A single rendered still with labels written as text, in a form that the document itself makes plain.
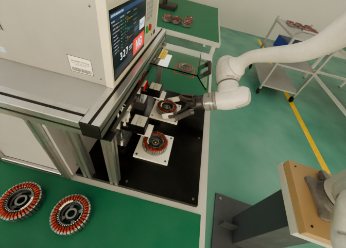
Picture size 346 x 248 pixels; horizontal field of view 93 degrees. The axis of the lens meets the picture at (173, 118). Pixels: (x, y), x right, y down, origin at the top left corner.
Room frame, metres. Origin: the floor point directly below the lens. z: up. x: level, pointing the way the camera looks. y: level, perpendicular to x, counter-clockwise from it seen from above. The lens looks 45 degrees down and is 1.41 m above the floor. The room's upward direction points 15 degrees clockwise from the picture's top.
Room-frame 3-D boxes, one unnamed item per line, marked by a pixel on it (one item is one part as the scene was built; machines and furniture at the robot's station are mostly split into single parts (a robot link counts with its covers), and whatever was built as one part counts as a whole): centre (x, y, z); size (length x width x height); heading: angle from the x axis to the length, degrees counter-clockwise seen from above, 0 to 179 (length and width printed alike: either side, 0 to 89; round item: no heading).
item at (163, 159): (0.42, 0.05, 0.78); 0.15 x 0.15 x 0.01; 0
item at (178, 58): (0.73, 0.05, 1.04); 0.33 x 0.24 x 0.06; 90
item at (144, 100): (0.66, 0.19, 0.80); 0.07 x 0.05 x 0.06; 0
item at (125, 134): (0.42, 0.19, 0.80); 0.07 x 0.05 x 0.06; 0
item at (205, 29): (2.92, 0.24, 0.38); 1.85 x 1.10 x 0.75; 0
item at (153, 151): (0.42, 0.05, 0.80); 0.11 x 0.11 x 0.04
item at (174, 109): (0.66, 0.05, 0.80); 0.11 x 0.11 x 0.04
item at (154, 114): (0.66, 0.05, 0.78); 0.15 x 0.15 x 0.01; 0
